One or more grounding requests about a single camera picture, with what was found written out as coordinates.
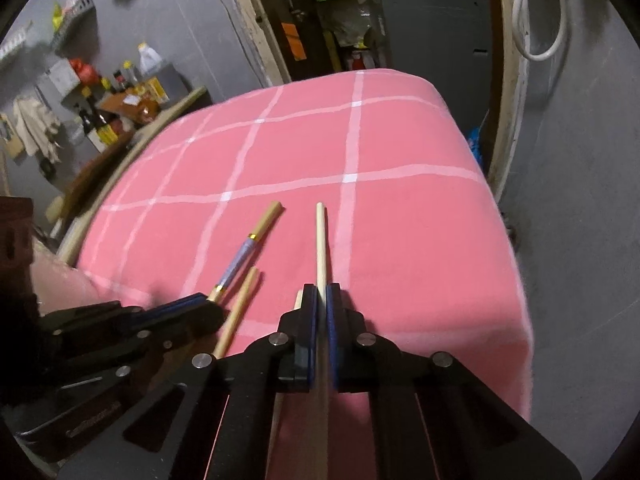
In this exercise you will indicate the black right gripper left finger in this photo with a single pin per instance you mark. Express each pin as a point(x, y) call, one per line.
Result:
point(212, 419)

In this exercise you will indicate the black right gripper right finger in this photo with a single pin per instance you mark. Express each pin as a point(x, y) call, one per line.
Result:
point(432, 418)

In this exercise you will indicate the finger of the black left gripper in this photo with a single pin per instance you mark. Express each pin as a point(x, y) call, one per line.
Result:
point(180, 321)

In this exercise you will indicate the long curved wooden chopstick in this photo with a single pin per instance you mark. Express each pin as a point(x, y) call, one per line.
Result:
point(320, 436)

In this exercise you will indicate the short plain wooden chopstick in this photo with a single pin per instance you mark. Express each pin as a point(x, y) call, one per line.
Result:
point(236, 313)

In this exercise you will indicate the purple banded wooden chopstick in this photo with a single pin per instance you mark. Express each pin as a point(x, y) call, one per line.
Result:
point(247, 248)

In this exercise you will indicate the pink checked tablecloth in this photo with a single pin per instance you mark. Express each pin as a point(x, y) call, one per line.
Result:
point(415, 236)

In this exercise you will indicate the wooden side counter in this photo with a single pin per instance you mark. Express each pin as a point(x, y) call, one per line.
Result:
point(116, 160)

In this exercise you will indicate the dark sauce bottle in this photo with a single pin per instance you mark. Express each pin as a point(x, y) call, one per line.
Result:
point(100, 126)

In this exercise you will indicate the hanging white cloth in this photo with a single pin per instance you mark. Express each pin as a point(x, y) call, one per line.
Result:
point(36, 125)

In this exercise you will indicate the white plastic jug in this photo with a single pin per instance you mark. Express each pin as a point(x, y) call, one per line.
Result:
point(149, 58)

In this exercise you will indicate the red plastic bag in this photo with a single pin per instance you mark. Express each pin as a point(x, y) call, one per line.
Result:
point(85, 72)

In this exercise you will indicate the dark grey cabinet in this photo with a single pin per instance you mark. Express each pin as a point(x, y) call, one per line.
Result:
point(448, 43)

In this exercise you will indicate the wire wall shelf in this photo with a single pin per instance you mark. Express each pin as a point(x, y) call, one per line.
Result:
point(64, 14)

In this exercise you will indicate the wooden door frame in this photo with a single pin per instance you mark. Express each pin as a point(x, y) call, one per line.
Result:
point(301, 39)

